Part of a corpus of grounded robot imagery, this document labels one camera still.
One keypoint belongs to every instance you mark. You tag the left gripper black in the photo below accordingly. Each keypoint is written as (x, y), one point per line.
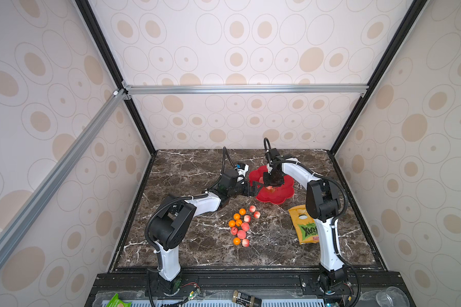
(253, 192)

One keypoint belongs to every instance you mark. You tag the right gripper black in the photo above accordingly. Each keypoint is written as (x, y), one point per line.
(273, 180)

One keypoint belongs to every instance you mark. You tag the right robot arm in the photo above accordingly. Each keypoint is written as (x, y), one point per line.
(326, 203)

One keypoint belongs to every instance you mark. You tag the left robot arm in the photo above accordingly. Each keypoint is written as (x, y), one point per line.
(168, 226)

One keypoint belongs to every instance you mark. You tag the red flower-shaped fruit bowl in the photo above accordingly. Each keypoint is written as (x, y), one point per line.
(277, 197)

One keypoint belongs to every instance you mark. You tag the pink peach centre small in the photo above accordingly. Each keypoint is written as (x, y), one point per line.
(247, 218)

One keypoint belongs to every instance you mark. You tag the pink peach bottom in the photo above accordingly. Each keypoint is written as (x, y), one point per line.
(246, 242)

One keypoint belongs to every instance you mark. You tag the yellow snack bag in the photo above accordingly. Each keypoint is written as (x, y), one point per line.
(304, 225)

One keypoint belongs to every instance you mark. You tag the dark glass bottle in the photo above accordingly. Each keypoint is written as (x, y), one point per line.
(246, 300)

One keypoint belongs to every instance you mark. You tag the clear plastic cup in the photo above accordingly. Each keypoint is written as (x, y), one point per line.
(392, 297)

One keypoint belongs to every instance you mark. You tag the green packet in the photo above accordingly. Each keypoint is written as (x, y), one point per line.
(116, 302)

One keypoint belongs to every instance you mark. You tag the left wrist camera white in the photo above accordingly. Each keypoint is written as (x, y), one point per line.
(242, 170)

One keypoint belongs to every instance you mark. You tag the horizontal aluminium frame bar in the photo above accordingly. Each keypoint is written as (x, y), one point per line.
(246, 89)

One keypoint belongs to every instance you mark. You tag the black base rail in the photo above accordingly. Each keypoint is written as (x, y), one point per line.
(209, 287)

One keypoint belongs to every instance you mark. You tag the diagonal aluminium frame bar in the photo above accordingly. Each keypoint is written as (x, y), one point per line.
(12, 235)

